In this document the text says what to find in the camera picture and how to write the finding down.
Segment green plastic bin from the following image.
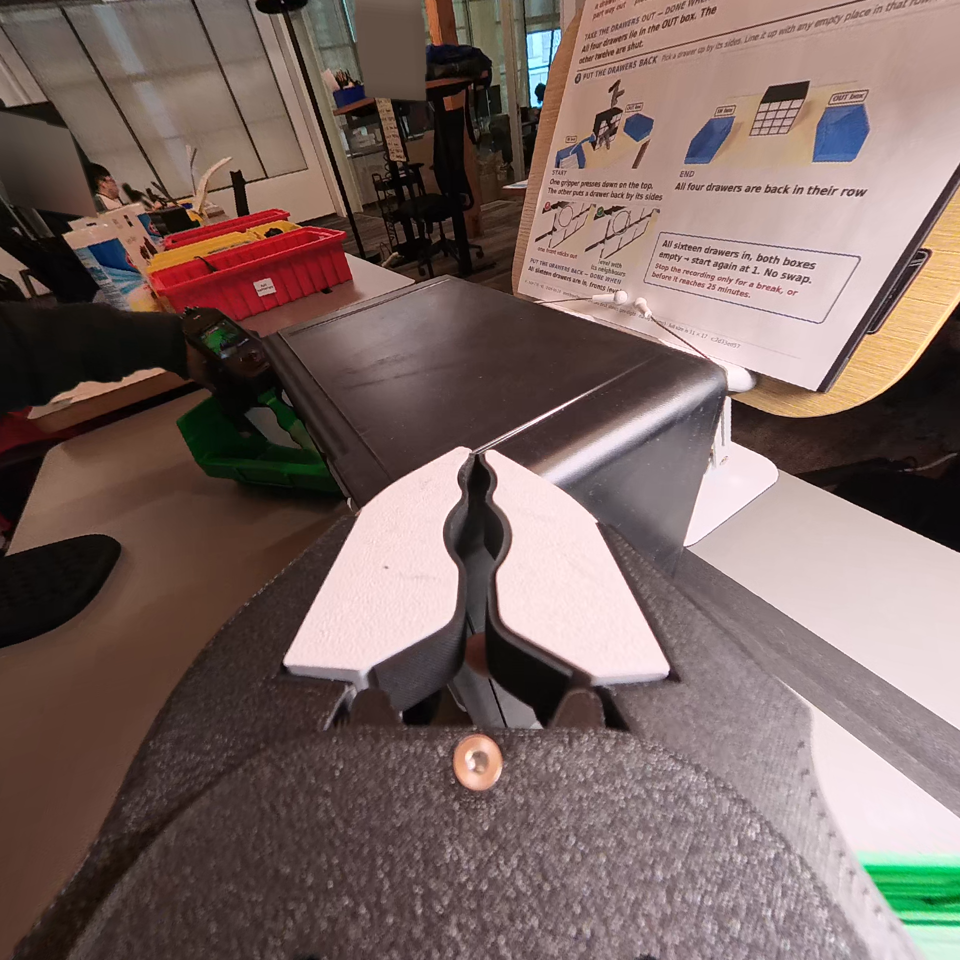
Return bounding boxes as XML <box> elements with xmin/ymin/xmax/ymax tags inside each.
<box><xmin>855</xmin><ymin>851</ymin><xmax>960</xmax><ymax>946</ymax></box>
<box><xmin>176</xmin><ymin>393</ymin><xmax>342</xmax><ymax>496</ymax></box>

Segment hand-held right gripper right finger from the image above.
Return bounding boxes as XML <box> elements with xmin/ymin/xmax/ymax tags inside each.
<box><xmin>480</xmin><ymin>448</ymin><xmax>672</xmax><ymax>715</ymax></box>

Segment black wire rack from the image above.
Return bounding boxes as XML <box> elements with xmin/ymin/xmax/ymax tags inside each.
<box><xmin>371</xmin><ymin>161</ymin><xmax>421</xmax><ymax>264</ymax></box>

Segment white instruction sheet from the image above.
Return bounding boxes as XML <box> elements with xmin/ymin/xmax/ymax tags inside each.
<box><xmin>517</xmin><ymin>0</ymin><xmax>960</xmax><ymax>391</ymax></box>

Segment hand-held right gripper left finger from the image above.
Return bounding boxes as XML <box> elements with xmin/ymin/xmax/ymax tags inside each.
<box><xmin>282</xmin><ymin>445</ymin><xmax>478</xmax><ymax>710</ymax></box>

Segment person's left forearm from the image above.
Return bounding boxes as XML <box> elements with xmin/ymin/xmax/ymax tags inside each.
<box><xmin>0</xmin><ymin>300</ymin><xmax>190</xmax><ymax>415</ymax></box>

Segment black drawer cabinet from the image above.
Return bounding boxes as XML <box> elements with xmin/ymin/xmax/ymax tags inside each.
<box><xmin>262</xmin><ymin>273</ymin><xmax>732</xmax><ymax>575</ymax></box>

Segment wooden topped table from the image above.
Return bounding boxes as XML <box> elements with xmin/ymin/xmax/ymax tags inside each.
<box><xmin>22</xmin><ymin>251</ymin><xmax>417</xmax><ymax>436</ymax></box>

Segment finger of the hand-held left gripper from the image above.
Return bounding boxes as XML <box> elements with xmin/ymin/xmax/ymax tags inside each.
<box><xmin>246</xmin><ymin>403</ymin><xmax>297</xmax><ymax>447</ymax></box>

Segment black floor stand pole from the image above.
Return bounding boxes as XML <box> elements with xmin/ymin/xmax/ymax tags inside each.
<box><xmin>255</xmin><ymin>0</ymin><xmax>370</xmax><ymax>262</ymax></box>

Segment black sheet clip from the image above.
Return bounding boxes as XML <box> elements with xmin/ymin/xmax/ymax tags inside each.
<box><xmin>862</xmin><ymin>247</ymin><xmax>935</xmax><ymax>335</ymax></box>

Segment black office chair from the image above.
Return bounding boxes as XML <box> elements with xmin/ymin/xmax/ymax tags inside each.
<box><xmin>390</xmin><ymin>82</ymin><xmax>490</xmax><ymax>279</ymax></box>

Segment light desk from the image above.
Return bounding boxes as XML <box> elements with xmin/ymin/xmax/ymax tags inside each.
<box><xmin>0</xmin><ymin>390</ymin><xmax>960</xmax><ymax>939</ymax></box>

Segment red bin white label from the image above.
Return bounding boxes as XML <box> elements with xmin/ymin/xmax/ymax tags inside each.
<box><xmin>148</xmin><ymin>227</ymin><xmax>354</xmax><ymax>316</ymax></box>

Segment wooden document stand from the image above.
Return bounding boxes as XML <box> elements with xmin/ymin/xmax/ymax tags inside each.
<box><xmin>511</xmin><ymin>0</ymin><xmax>960</xmax><ymax>549</ymax></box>

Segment red plastic bin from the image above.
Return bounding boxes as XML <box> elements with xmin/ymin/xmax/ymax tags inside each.
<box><xmin>163</xmin><ymin>210</ymin><xmax>292</xmax><ymax>250</ymax></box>

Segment white curved object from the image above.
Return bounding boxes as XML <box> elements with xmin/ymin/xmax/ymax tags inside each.
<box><xmin>183</xmin><ymin>146</ymin><xmax>235</xmax><ymax>219</ymax></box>

